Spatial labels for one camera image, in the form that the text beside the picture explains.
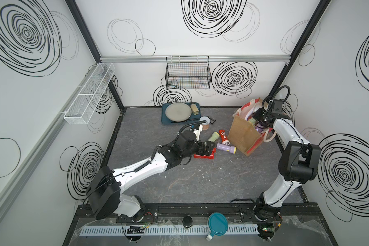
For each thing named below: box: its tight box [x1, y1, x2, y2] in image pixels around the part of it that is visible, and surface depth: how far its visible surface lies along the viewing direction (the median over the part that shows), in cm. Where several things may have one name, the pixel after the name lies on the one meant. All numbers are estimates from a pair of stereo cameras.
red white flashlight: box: [218, 129, 231, 146], surface depth 101 cm
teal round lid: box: [206, 212, 229, 242], surface depth 66 cm
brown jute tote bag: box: [227, 97, 277, 157], surface depth 93 cm
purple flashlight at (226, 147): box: [216, 142, 238, 155], surface depth 96 cm
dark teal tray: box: [160, 101, 201, 125], surface depth 116 cm
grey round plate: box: [165, 102, 193, 122], surface depth 119 cm
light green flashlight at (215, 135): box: [207, 131, 220, 142], surface depth 101 cm
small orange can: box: [199, 115, 211, 131], surface depth 109 cm
